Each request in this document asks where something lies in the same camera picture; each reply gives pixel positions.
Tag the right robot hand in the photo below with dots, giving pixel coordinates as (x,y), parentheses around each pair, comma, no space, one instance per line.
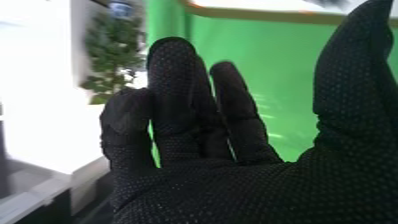
(237,180)

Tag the green plant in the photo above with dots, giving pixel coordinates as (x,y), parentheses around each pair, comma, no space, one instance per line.
(113,56)

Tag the white sheet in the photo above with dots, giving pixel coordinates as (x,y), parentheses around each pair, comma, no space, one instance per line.
(267,5)

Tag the blue and white vase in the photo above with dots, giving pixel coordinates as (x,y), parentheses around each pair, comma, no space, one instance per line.
(121,7)

